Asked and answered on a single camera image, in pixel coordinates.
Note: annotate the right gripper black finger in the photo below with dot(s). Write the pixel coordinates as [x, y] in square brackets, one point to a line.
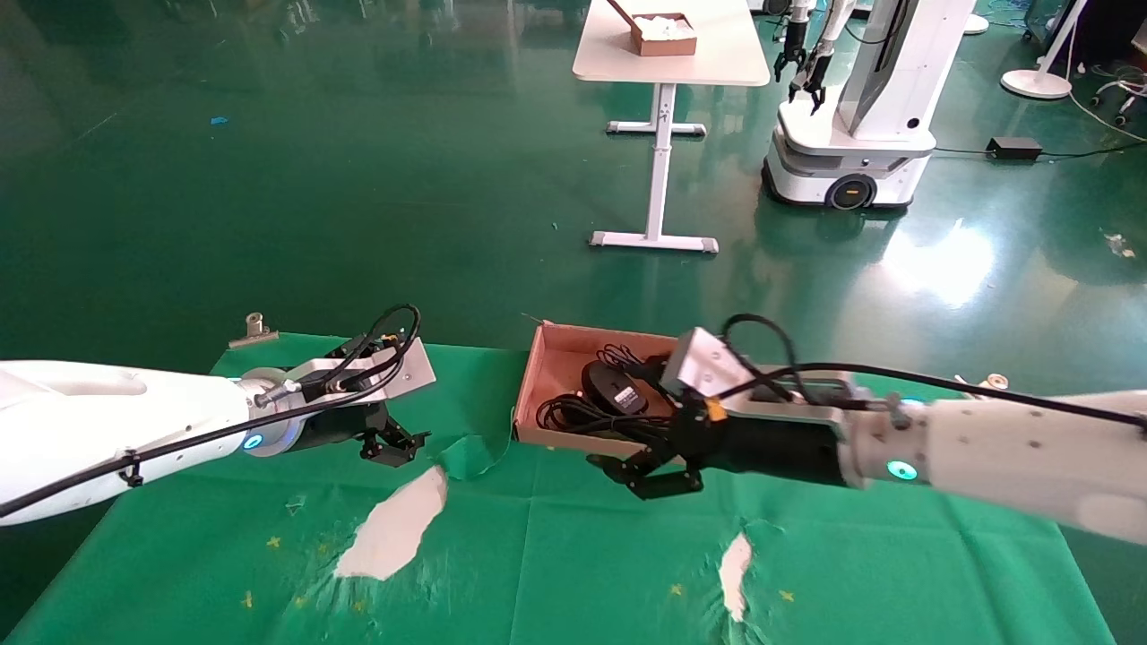
[663, 484]
[668, 428]

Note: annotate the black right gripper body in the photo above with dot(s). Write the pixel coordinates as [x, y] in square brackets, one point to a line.
[771, 448]

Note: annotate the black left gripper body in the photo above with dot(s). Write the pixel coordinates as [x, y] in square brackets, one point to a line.
[336, 428]

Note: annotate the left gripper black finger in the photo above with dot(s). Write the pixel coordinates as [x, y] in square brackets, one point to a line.
[387, 454]
[405, 437]

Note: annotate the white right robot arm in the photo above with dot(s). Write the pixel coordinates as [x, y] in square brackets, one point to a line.
[1030, 448]

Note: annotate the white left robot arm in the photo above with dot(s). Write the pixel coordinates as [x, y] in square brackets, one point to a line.
[90, 421]

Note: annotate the open brown cardboard box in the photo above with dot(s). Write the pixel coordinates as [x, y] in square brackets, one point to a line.
[556, 367]

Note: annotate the small brown cardboard box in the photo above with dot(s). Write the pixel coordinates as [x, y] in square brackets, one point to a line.
[663, 47]

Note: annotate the white crumpled box contents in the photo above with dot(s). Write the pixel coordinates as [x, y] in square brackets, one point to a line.
[663, 27]

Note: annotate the green table cloth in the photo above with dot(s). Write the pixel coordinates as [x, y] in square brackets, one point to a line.
[582, 555]

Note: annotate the white wheeled background robot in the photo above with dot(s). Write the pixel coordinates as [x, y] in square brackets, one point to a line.
[851, 161]

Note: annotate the white standing desk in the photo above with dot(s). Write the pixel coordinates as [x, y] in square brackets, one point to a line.
[672, 67]

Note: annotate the background robot black gripper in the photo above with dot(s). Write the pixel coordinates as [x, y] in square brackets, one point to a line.
[790, 58]
[814, 81]

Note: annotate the black power brick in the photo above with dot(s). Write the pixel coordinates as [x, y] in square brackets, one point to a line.
[1014, 148]

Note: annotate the small white floor scrap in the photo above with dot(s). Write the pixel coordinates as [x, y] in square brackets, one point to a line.
[1116, 244]

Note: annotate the white round-base floor stand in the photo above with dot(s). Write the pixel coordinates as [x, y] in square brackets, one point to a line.
[1035, 85]

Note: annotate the small white round base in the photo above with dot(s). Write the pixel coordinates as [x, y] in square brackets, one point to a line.
[977, 24]

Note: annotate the dark equipment cart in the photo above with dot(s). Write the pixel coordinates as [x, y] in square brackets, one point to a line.
[1111, 27]

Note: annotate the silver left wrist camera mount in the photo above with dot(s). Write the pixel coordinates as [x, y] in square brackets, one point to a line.
[408, 372]

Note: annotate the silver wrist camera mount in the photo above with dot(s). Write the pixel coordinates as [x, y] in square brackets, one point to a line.
[408, 372]
[708, 363]

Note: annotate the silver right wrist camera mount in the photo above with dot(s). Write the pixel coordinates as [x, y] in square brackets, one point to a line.
[708, 363]

